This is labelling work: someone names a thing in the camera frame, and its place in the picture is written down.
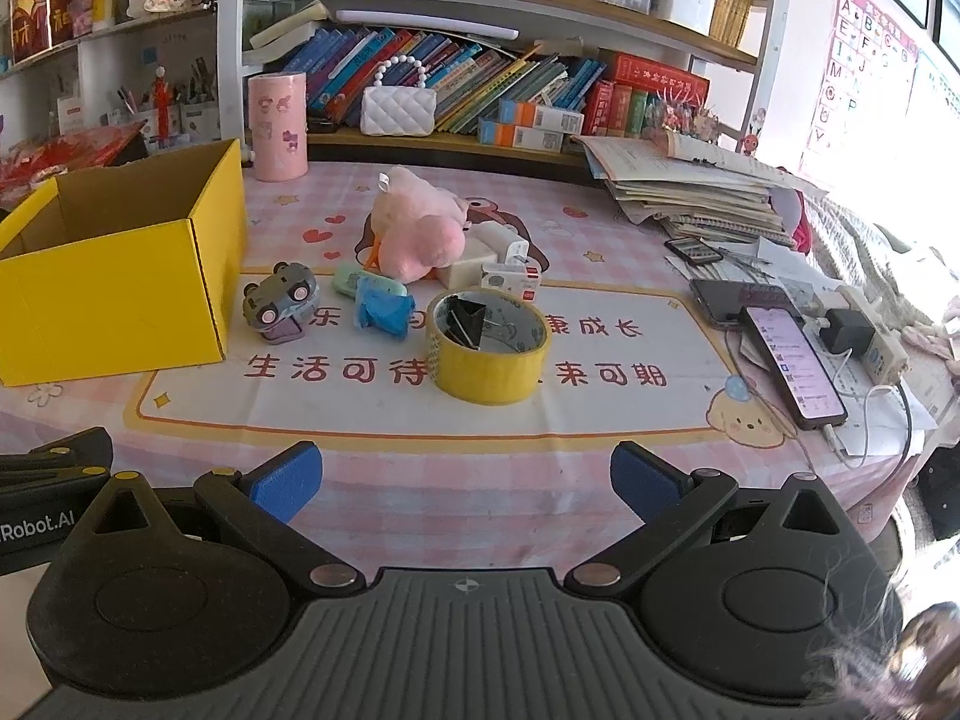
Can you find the stack of papers and notebooks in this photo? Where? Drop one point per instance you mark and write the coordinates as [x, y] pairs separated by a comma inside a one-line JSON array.
[[697, 187]]

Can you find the white cups of pens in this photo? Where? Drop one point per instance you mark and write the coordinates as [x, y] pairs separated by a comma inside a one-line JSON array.
[[195, 109]]

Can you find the mint green case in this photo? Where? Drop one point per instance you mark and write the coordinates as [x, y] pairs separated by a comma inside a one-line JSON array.
[[345, 281]]

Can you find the pink cylindrical container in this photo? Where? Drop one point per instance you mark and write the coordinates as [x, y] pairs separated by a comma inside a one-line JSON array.
[[277, 127]]

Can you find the pink plush toy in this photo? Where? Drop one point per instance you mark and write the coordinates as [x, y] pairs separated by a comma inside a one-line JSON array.
[[420, 232]]

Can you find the alphabet wall poster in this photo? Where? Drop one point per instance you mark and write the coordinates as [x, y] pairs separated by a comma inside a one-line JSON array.
[[855, 67]]

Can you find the yellow tape roll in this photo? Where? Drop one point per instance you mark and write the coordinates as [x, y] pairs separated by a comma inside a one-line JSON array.
[[480, 379]]

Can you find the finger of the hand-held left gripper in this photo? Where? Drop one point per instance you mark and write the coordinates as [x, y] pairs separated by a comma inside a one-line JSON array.
[[60, 461]]

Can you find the black binder clip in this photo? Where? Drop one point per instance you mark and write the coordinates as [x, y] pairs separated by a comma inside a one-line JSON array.
[[465, 319]]

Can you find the dark smartphone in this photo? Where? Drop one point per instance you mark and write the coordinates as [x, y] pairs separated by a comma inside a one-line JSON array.
[[724, 300]]

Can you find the white eraser block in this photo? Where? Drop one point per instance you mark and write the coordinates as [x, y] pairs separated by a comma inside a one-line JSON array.
[[465, 272]]

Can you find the white quilted handbag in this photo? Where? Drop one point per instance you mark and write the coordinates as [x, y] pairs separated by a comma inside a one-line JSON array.
[[397, 112]]

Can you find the stack of flat books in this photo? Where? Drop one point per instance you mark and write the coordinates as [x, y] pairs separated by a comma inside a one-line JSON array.
[[289, 34]]

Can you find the black charger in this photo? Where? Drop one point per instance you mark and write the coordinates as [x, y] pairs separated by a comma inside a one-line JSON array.
[[847, 330]]

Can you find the grey-blue toy car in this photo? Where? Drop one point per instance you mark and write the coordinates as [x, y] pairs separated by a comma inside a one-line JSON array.
[[277, 300]]

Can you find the red festive figurine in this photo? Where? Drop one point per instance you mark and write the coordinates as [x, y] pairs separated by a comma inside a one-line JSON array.
[[45, 7]]

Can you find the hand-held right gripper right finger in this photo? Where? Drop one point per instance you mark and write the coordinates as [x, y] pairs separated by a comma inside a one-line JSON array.
[[645, 476]]

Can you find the grey knitted blanket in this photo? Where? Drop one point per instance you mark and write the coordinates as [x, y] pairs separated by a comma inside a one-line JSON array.
[[877, 255]]

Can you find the white box with red label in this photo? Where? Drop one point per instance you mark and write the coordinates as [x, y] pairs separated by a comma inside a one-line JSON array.
[[514, 281]]

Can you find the orange and blue box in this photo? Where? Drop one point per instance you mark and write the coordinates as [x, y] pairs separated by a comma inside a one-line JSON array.
[[517, 136], [540, 116]]

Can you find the yellow cardboard box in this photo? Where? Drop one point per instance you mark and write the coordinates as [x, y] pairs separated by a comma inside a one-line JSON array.
[[112, 300]]

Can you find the white charger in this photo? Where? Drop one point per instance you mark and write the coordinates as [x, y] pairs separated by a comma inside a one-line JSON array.
[[495, 240]]

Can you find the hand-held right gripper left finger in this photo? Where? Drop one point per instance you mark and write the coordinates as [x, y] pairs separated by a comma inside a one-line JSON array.
[[289, 476]]

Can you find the red plastic wrap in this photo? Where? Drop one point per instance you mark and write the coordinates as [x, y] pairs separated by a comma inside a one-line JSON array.
[[75, 154]]

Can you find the white power strip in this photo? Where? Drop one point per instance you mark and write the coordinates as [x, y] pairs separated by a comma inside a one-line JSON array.
[[885, 352]]

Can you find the red and white doll figure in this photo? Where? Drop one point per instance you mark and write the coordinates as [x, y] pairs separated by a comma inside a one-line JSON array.
[[159, 105]]

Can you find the small white red-striped box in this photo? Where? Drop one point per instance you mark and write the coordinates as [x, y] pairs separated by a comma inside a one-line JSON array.
[[67, 116]]

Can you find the white and wooden bookshelf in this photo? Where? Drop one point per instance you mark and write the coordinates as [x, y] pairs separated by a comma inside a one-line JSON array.
[[465, 6]]

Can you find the smartphone with lit screen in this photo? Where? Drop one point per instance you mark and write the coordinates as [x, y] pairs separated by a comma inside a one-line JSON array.
[[795, 367]]

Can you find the row of red books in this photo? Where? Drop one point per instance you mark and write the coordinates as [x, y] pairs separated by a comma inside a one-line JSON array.
[[652, 82]]

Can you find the blue bag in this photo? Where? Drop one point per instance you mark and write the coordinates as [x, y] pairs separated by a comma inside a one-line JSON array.
[[382, 307]]

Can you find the small patterned phone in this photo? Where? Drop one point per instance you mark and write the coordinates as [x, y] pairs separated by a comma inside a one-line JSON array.
[[694, 250]]

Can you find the row of blue books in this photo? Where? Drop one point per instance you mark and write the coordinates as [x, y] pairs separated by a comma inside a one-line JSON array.
[[480, 79]]

